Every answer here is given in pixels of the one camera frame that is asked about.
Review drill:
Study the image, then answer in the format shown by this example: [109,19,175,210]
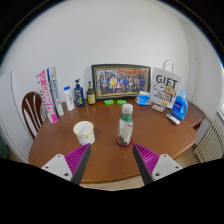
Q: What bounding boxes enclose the green cabinet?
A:
[0,134,9,160]

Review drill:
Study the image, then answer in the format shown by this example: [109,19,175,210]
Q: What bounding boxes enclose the dark yellow-labelled pump bottle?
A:
[86,81,97,106]

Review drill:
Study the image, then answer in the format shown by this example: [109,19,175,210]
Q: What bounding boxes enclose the blue tissue pack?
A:
[134,90,152,107]

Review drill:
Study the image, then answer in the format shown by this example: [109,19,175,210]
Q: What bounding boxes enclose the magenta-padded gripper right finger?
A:
[132,143,184,186]

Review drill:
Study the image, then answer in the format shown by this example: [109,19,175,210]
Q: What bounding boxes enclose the white remote control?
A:
[165,113,181,126]

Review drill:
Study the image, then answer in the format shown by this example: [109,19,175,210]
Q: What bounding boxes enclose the white paper gift bag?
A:
[149,59,183,110]

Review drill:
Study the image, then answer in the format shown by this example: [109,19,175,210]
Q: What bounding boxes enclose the pink and white tube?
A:
[36,69,59,125]

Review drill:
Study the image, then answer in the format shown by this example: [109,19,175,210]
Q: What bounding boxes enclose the dark blue pump bottle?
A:
[73,78,86,108]

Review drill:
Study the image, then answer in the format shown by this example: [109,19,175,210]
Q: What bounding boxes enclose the white radiator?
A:
[193,119,224,164]

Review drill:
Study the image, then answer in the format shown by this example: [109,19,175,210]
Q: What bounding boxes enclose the framed group photo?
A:
[91,63,152,101]

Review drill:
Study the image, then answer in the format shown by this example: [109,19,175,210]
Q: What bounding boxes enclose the dark wooden chair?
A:
[21,91,48,140]

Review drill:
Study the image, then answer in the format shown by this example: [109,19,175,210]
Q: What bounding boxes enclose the clear green-labelled drink bottle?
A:
[116,103,135,147]

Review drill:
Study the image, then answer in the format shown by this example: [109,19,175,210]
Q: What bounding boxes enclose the small snack packet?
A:
[151,103,167,113]

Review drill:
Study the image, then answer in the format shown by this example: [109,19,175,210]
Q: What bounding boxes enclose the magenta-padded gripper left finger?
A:
[40,143,92,186]

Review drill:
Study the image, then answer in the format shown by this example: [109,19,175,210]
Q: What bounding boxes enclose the white bottle with blue cap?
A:
[63,85,76,112]

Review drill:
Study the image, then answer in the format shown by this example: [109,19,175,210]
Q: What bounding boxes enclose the white yellow-rimmed cup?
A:
[72,120,96,146]

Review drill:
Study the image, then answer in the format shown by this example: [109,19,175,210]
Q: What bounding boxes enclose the blue detergent bottle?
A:
[170,88,189,121]

